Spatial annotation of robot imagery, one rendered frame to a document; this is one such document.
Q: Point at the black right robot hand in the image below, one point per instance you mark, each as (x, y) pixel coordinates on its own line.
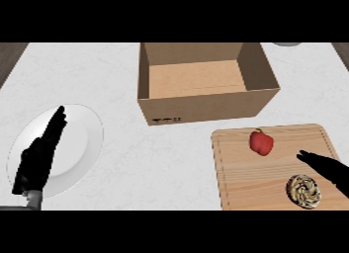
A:
(335, 171)

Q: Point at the white round plate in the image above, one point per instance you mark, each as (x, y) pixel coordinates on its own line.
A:
(79, 145)

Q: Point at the grey round object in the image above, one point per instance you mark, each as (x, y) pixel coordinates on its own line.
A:
(286, 43)

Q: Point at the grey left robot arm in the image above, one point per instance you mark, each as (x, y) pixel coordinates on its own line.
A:
(32, 201)

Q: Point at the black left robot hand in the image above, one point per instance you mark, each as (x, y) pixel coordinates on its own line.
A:
(38, 158)

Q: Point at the pale wooden cutting board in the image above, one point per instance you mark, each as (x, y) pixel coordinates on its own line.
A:
(259, 178)

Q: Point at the brown cardboard box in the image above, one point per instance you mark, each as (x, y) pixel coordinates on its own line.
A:
(202, 95)

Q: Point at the red bell pepper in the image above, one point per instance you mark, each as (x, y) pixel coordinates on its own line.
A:
(261, 143)

